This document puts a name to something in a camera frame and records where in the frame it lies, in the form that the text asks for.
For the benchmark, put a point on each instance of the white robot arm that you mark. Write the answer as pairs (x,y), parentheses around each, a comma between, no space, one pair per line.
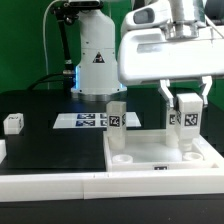
(170,40)

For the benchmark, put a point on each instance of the white U-shaped obstacle wall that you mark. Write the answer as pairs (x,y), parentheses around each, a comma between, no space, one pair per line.
(39,187)

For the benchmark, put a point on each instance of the white marker tag sheet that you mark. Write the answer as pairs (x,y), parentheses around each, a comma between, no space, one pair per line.
(80,120)

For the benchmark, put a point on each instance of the white square tabletop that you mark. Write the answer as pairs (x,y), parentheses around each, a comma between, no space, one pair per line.
(146,150)

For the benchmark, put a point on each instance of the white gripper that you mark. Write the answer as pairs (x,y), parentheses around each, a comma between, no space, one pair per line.
(170,40)

